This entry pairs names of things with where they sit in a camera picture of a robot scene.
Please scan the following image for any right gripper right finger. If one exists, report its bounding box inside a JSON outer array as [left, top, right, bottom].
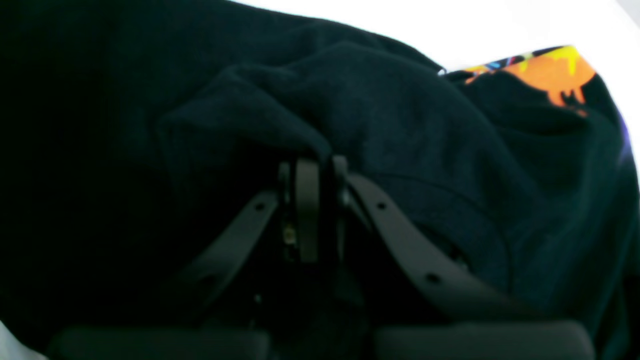
[[333, 155, 596, 360]]

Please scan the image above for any black printed t-shirt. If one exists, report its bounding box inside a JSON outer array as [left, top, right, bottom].
[[1, 0, 639, 360]]

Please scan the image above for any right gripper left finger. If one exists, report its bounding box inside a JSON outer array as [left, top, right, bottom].
[[48, 158, 321, 360]]

